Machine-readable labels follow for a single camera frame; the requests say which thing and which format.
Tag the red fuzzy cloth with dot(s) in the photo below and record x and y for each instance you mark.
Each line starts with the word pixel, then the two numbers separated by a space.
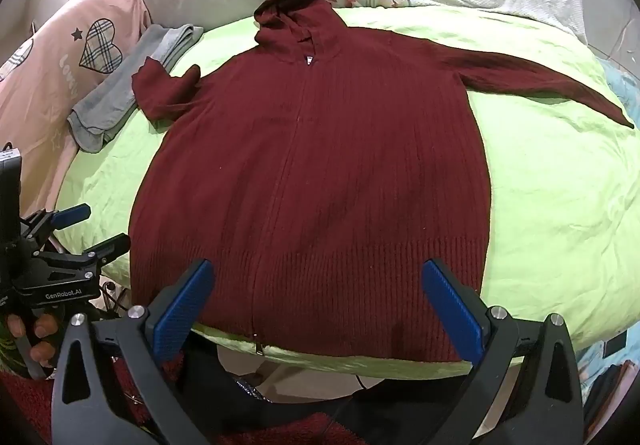
pixel 30 405

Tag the dark red hooded sweater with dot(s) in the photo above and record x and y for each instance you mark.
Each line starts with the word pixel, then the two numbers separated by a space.
pixel 320 175

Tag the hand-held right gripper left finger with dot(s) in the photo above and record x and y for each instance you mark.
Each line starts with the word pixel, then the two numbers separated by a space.
pixel 180 310

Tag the person's left hand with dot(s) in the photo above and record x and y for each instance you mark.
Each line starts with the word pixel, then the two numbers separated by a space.
pixel 45 330

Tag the dark cloth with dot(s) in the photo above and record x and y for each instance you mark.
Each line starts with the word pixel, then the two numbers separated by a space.
pixel 310 420

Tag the light green bedsheet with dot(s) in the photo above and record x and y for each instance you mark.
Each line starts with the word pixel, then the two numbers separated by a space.
pixel 550 200

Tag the grey folded cloth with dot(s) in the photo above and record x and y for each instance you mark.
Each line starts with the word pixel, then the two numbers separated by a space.
pixel 105 105

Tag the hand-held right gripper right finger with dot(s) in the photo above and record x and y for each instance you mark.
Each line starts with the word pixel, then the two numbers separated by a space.
pixel 450 310

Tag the pink heart-print quilt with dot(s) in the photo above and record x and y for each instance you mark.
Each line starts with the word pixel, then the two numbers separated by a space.
pixel 40 115

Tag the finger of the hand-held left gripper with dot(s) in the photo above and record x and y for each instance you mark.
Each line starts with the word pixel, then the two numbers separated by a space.
pixel 70 216
pixel 107 247

